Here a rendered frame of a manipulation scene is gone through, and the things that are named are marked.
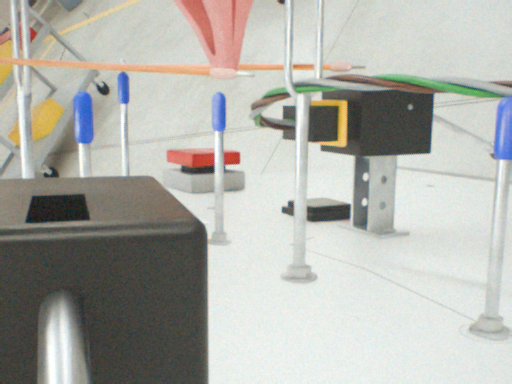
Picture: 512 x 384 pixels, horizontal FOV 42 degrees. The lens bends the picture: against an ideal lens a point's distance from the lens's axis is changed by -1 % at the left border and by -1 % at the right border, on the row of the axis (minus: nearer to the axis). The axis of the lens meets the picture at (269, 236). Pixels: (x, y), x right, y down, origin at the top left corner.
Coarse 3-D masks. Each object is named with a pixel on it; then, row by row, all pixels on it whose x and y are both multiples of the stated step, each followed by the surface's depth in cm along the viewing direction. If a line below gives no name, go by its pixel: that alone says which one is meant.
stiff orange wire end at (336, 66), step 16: (128, 64) 45; (144, 64) 45; (160, 64) 44; (176, 64) 44; (192, 64) 43; (208, 64) 43; (240, 64) 42; (256, 64) 42; (272, 64) 41; (304, 64) 41; (336, 64) 40
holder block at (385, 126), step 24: (336, 96) 41; (360, 96) 39; (384, 96) 39; (408, 96) 40; (432, 96) 41; (360, 120) 39; (384, 120) 40; (408, 120) 40; (432, 120) 41; (360, 144) 39; (384, 144) 40; (408, 144) 41
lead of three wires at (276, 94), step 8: (296, 80) 30; (304, 80) 29; (272, 88) 31; (280, 88) 31; (296, 88) 30; (304, 88) 29; (264, 96) 32; (272, 96) 31; (280, 96) 31; (288, 96) 31; (256, 104) 33; (264, 104) 32; (272, 104) 32; (256, 112) 33; (256, 120) 35; (264, 120) 36; (272, 120) 37; (280, 120) 38; (288, 120) 38; (272, 128) 37; (280, 128) 38; (288, 128) 38
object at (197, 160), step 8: (168, 152) 61; (176, 152) 60; (184, 152) 59; (192, 152) 59; (200, 152) 59; (208, 152) 59; (224, 152) 59; (232, 152) 60; (240, 152) 60; (168, 160) 61; (176, 160) 60; (184, 160) 59; (192, 160) 58; (200, 160) 58; (208, 160) 59; (224, 160) 60; (232, 160) 60; (240, 160) 61; (184, 168) 61; (192, 168) 60; (200, 168) 59; (208, 168) 60; (224, 168) 61
